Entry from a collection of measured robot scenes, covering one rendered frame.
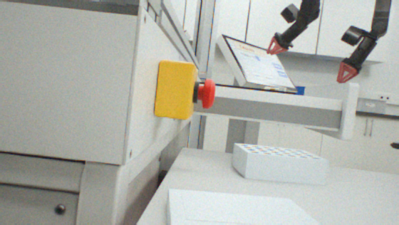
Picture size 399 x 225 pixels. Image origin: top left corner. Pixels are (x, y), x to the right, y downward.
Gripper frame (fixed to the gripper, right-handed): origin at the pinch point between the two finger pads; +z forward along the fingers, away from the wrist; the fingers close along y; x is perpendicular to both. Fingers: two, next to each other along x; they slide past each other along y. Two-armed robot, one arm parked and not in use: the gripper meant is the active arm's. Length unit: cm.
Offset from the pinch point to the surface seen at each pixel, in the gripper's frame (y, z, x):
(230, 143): -12, 52, 20
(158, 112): 104, -22, 51
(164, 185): 104, -19, 59
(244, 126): -13.1, 39.0, 16.5
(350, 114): 66, -31, 56
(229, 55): 4.9, 16.2, -11.5
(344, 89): 65, -32, 51
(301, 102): 70, -26, 50
